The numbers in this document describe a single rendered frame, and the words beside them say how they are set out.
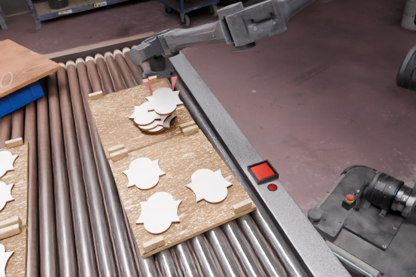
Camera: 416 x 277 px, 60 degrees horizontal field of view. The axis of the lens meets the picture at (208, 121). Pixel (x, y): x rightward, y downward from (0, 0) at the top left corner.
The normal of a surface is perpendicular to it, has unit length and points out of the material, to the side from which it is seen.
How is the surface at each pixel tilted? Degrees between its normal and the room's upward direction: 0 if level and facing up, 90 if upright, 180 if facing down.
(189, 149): 0
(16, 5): 90
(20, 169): 0
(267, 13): 79
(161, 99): 5
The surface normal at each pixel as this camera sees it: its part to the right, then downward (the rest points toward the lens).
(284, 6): 0.71, -0.03
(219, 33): -0.76, 0.48
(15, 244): -0.07, -0.79
